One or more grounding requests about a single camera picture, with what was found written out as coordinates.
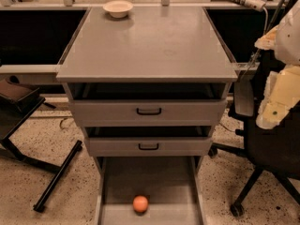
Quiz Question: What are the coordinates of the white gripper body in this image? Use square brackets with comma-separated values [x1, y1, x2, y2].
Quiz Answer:
[256, 65, 300, 129]

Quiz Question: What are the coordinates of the orange fruit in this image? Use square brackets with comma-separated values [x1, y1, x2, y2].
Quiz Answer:
[133, 196, 148, 213]

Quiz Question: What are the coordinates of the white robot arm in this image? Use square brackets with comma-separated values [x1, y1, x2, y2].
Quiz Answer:
[255, 0, 300, 129]

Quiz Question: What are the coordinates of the top grey drawer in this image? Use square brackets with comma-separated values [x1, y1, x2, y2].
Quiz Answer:
[69, 99, 227, 127]

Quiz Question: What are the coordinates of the grey drawer cabinet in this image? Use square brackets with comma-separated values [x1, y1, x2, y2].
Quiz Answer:
[55, 5, 239, 225]

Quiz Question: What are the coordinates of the middle grey drawer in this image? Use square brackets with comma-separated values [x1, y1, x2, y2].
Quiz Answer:
[84, 137, 212, 157]

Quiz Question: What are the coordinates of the bottom grey open drawer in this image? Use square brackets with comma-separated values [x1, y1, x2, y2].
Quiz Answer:
[93, 157, 207, 225]

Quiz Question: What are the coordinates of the black office chair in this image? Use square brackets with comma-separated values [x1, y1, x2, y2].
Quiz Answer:
[209, 52, 300, 217]

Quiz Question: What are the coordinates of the white ceramic bowl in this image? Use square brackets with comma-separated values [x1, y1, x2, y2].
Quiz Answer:
[103, 0, 133, 19]

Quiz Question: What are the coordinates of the black stand with tray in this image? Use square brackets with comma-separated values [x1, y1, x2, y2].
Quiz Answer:
[0, 78, 83, 214]

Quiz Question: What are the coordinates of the white power cable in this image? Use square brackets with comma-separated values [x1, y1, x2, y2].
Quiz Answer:
[248, 7, 270, 68]

